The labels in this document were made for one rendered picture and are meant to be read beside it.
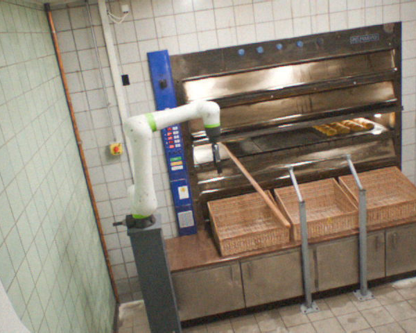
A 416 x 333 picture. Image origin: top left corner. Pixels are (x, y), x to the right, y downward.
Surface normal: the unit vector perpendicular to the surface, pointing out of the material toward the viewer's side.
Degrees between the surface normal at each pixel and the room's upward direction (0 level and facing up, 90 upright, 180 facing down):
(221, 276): 90
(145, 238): 90
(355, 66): 70
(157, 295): 90
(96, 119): 90
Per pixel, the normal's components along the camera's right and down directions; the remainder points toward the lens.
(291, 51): 0.15, 0.29
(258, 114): 0.09, -0.04
